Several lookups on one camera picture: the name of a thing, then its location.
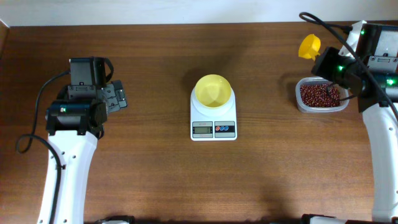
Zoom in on yellow plastic scoop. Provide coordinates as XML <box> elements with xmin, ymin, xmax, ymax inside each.
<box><xmin>298</xmin><ymin>34</ymin><xmax>321</xmax><ymax>61</ymax></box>

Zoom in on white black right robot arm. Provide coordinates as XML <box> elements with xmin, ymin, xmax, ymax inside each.
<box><xmin>298</xmin><ymin>21</ymin><xmax>397</xmax><ymax>223</ymax></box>

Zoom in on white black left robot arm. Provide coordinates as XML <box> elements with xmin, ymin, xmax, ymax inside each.
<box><xmin>37</xmin><ymin>57</ymin><xmax>127</xmax><ymax>223</ymax></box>

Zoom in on white digital kitchen scale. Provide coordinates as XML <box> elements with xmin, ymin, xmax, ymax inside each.
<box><xmin>190</xmin><ymin>88</ymin><xmax>238</xmax><ymax>141</ymax></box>

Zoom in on yellow plastic bowl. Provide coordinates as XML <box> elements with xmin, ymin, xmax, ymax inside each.
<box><xmin>194</xmin><ymin>74</ymin><xmax>232</xmax><ymax>108</ymax></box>

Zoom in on clear plastic food container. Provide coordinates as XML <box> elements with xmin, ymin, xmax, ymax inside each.
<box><xmin>295</xmin><ymin>77</ymin><xmax>349</xmax><ymax>113</ymax></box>

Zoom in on red azuki beans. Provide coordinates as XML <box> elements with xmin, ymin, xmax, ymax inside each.
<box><xmin>300</xmin><ymin>84</ymin><xmax>340</xmax><ymax>108</ymax></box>

